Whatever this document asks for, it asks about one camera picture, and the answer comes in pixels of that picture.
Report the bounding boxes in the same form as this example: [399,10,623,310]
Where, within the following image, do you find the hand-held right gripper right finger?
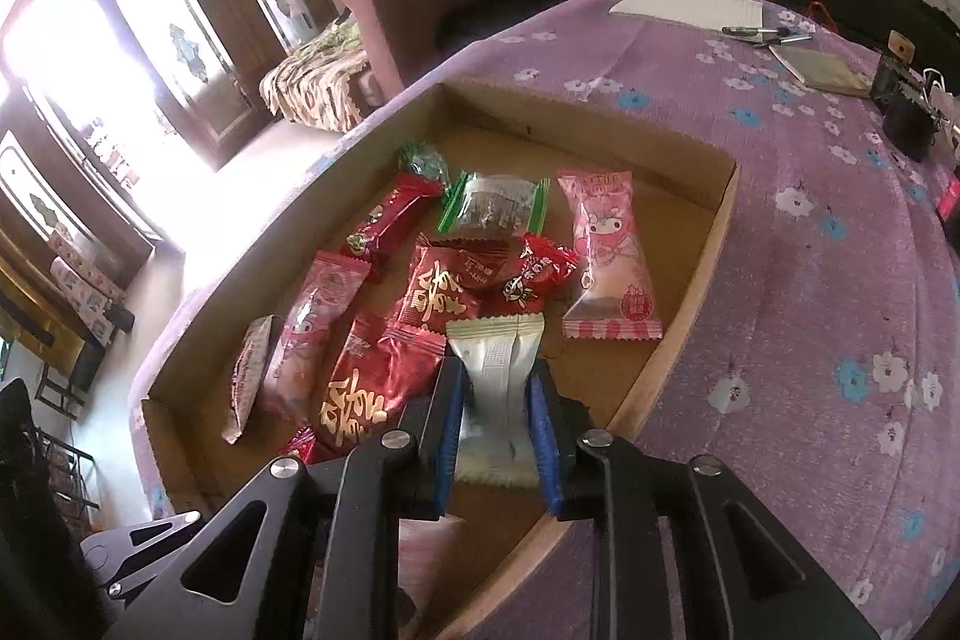
[525,361,878,640]

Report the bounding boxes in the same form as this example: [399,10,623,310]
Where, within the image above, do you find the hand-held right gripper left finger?
[112,355,467,640]

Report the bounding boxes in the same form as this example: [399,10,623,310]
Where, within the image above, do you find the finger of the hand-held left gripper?
[79,511,203,601]

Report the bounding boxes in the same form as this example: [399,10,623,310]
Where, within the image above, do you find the white snack packet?
[446,315,545,487]

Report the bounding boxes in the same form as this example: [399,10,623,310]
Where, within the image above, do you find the red gold-print snack packet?
[311,314,443,461]
[390,235,481,333]

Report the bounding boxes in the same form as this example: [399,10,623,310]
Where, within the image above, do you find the long red snack packet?
[341,173,443,262]

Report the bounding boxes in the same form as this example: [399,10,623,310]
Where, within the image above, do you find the shallow cardboard box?
[141,77,740,640]

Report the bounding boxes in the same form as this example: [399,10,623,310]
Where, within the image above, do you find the metal chair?
[34,426,102,527]

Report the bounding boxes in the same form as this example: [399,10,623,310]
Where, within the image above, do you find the blurred pink snack packet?
[397,512,466,640]

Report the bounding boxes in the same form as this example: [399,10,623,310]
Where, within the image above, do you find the small red snack packet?
[277,426,320,465]

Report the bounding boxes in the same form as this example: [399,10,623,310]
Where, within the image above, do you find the red cartoon snack packet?
[480,235,580,319]

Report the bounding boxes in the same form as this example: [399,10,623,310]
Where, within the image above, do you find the large pink snack packet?
[556,171,665,341]

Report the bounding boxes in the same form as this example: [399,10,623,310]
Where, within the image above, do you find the clear green-edged snack packet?
[439,170,550,236]

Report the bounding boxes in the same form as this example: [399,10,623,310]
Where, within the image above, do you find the patterned seat cushion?
[49,254,136,341]

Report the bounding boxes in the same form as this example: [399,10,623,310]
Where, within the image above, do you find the small green snack packet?
[397,140,449,191]

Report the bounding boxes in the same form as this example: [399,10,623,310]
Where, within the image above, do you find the purple floral blanket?
[127,0,960,640]

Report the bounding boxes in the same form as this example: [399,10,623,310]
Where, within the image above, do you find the brown patterned throw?
[260,17,376,133]

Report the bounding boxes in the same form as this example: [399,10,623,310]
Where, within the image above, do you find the white paper sheet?
[609,0,766,30]

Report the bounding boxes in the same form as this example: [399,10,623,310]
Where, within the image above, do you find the olive notebook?
[771,44,871,97]

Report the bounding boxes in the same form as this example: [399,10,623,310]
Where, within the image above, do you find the wooden glass door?
[90,0,338,172]

